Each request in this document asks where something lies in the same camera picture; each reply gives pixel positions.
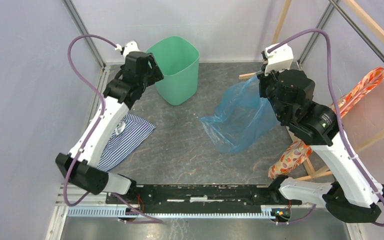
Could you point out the blue plastic trash bag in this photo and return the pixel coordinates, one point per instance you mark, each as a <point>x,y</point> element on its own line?
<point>241,117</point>

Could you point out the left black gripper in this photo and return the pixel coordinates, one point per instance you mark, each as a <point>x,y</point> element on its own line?
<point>155,73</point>

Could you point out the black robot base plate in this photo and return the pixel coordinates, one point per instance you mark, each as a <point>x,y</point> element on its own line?
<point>205,199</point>

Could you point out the metal slotted rail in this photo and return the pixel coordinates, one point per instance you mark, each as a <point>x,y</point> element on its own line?
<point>126,213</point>

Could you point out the blue white striped cloth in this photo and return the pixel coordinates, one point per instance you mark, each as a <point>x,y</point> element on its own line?
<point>128,135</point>

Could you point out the wooden drying rack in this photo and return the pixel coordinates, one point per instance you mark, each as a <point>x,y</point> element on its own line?
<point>298,152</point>

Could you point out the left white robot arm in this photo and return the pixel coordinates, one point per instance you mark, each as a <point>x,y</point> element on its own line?
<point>80,166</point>

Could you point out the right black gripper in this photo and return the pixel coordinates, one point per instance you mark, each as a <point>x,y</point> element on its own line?
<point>264,79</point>

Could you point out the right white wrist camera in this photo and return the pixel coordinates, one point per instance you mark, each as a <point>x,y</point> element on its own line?
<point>279,60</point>

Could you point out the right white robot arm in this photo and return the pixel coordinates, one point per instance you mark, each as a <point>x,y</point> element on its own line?
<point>354,195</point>

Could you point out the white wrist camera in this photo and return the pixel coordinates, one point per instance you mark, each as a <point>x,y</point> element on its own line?
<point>124,50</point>
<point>279,60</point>

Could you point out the green plastic trash bin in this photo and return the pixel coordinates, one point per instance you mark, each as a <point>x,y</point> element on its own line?
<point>178,60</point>

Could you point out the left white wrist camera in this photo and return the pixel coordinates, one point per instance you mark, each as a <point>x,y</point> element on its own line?
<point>124,50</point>

